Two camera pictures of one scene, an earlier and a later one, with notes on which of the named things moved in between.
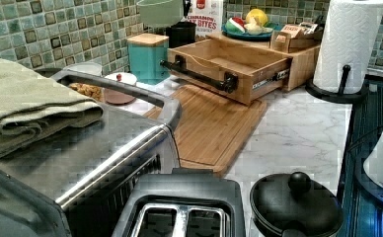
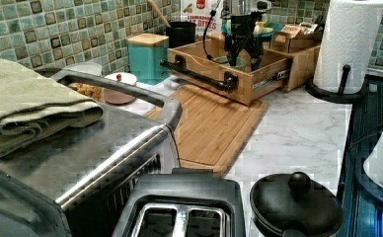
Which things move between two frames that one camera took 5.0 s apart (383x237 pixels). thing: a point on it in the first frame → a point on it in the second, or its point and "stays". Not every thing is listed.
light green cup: [160, 13] → [241, 64]
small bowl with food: [116, 97] stays
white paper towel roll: [345, 42] stays
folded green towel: [21, 107] stays
